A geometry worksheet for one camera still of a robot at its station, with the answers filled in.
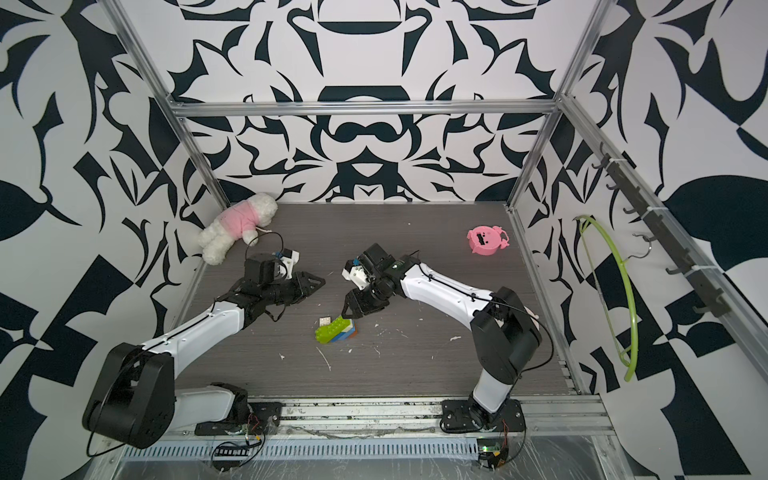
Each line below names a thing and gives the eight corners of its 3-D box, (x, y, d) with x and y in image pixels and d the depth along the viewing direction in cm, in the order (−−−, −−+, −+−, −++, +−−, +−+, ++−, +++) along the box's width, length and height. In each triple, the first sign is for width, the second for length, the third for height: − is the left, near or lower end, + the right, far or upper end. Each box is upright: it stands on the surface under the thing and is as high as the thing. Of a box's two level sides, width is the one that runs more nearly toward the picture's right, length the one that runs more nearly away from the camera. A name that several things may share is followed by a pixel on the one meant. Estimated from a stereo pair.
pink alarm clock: (471, 255, 107) (474, 249, 104) (466, 232, 114) (468, 226, 111) (508, 255, 107) (512, 249, 104) (501, 232, 114) (504, 226, 111)
